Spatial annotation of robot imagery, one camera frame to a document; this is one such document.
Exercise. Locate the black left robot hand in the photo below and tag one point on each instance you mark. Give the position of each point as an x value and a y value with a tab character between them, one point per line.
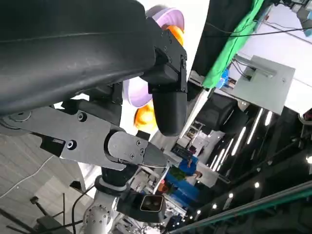
73	48

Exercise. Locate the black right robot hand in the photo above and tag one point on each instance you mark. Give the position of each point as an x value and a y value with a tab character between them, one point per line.
117	176

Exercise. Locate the orange and white bread roll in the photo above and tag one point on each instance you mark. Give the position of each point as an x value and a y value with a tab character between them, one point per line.
145	117
178	35

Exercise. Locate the person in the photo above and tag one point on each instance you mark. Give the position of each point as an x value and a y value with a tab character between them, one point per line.
189	164

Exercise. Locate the lilac plate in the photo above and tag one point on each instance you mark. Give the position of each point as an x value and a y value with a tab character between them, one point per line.
136	95

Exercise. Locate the black tripod stand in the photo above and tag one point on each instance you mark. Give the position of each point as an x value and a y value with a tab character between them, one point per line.
46	221

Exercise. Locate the black office chair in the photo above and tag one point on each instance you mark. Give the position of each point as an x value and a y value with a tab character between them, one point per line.
219	112

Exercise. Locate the black backdrop curtain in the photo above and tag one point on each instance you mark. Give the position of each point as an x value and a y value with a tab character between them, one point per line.
214	48

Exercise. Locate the green cloth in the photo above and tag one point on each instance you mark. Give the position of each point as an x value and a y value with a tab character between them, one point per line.
231	46

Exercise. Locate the grey metal box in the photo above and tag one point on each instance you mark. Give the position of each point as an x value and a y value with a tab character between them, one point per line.
265	90

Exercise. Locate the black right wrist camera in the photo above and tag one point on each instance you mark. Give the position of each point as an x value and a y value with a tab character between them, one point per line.
151	203

